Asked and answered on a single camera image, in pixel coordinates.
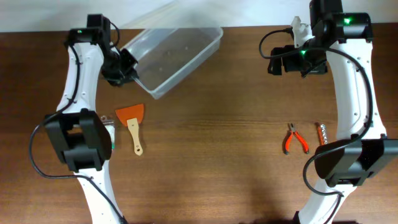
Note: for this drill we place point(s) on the clear plastic container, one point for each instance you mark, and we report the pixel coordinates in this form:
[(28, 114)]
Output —
[(166, 56)]

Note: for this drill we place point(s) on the orange handled corkscrew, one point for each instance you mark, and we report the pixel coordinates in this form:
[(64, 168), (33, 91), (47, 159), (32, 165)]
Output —
[(322, 134)]

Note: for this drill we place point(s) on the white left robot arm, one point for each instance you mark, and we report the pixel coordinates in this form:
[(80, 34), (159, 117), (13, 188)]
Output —
[(80, 138)]

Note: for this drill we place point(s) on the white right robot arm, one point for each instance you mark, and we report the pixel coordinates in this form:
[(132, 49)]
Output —
[(340, 43)]

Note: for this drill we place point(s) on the orange scraper wooden handle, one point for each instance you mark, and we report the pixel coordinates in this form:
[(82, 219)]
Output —
[(131, 117)]

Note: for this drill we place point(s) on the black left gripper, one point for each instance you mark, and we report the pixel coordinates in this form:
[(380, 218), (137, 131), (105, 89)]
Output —
[(128, 62)]

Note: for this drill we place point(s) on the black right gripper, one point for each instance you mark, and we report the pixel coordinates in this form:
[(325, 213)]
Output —
[(275, 61)]

